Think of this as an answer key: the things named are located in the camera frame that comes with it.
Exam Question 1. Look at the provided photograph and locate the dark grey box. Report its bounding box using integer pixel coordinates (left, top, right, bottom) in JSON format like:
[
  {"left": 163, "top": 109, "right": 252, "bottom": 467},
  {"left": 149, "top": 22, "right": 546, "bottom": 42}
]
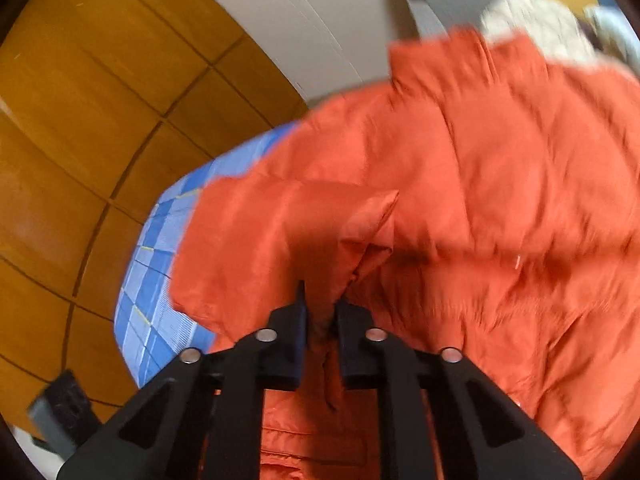
[{"left": 27, "top": 370, "right": 104, "bottom": 461}]

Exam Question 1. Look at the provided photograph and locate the orange puffer jacket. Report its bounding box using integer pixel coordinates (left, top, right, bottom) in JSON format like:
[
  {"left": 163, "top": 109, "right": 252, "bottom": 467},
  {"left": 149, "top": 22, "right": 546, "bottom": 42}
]
[{"left": 170, "top": 27, "right": 640, "bottom": 480}]

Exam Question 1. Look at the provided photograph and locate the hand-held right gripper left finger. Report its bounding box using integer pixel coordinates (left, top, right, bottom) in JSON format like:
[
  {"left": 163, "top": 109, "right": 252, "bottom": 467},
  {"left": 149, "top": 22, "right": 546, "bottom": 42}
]
[{"left": 57, "top": 280, "right": 307, "bottom": 480}]

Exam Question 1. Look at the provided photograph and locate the blue plaid ironing board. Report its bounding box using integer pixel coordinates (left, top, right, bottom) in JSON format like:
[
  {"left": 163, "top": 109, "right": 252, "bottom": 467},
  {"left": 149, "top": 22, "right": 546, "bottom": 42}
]
[{"left": 114, "top": 122, "right": 301, "bottom": 389}]

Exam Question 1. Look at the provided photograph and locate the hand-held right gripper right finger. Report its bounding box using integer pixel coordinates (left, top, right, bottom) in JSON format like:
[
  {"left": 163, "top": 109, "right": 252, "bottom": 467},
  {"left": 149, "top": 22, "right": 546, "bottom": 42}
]
[{"left": 335, "top": 298, "right": 584, "bottom": 480}]

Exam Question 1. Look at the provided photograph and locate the beige fluffy garment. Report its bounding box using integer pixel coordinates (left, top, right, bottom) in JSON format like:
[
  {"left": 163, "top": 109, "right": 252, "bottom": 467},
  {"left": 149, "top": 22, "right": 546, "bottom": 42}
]
[{"left": 480, "top": 0, "right": 601, "bottom": 67}]

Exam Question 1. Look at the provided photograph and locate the white cloth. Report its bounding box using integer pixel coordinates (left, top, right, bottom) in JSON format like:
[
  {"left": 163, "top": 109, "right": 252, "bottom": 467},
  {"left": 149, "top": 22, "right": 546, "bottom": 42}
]
[{"left": 582, "top": 5, "right": 637, "bottom": 63}]

